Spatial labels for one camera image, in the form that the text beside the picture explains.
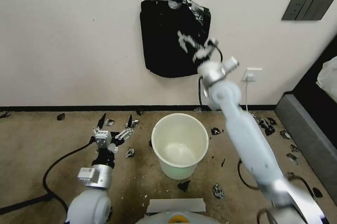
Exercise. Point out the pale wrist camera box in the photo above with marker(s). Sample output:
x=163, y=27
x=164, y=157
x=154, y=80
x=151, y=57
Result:
x=202, y=55
x=102, y=138

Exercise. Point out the grey bed frame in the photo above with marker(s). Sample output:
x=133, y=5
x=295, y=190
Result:
x=308, y=129

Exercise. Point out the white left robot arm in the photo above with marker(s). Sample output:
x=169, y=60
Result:
x=89, y=205

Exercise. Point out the white plastic trash bin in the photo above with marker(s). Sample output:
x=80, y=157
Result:
x=180, y=153

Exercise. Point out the white wall socket with plug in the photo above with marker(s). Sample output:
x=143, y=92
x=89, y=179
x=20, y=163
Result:
x=252, y=74

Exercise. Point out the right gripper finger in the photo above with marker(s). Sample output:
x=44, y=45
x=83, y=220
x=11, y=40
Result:
x=188, y=40
x=212, y=42

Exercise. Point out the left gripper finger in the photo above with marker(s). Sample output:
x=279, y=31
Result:
x=129, y=123
x=102, y=122

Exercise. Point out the black plastic scrap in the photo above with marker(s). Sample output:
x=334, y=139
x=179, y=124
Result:
x=259, y=121
x=110, y=122
x=130, y=152
x=289, y=174
x=61, y=117
x=184, y=186
x=269, y=130
x=217, y=131
x=4, y=115
x=223, y=162
x=218, y=191
x=285, y=134
x=198, y=110
x=271, y=121
x=294, y=148
x=317, y=193
x=139, y=111
x=292, y=158
x=135, y=123

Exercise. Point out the white robot front shell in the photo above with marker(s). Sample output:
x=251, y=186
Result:
x=175, y=214

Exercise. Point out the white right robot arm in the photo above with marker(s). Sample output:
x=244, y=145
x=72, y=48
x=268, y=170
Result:
x=244, y=142

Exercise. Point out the black baseboard strip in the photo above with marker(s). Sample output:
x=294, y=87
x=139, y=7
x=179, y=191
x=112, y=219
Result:
x=79, y=108

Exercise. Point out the black trash bag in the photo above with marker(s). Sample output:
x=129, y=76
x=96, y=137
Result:
x=163, y=42

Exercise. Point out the dark grey wall switch panel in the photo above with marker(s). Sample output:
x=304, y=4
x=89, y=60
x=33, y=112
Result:
x=306, y=9

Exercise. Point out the white crumpled sheet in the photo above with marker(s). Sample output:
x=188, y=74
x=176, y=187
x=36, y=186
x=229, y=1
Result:
x=329, y=76

